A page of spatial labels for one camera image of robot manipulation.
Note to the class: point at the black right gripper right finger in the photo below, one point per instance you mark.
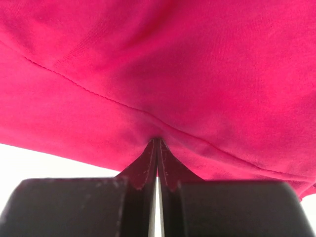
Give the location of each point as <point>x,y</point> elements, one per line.
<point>193,207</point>

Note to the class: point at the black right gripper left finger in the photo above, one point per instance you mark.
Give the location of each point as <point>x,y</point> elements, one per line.
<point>122,206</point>

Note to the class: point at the pink t shirt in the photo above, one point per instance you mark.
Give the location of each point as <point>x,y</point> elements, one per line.
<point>229,85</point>

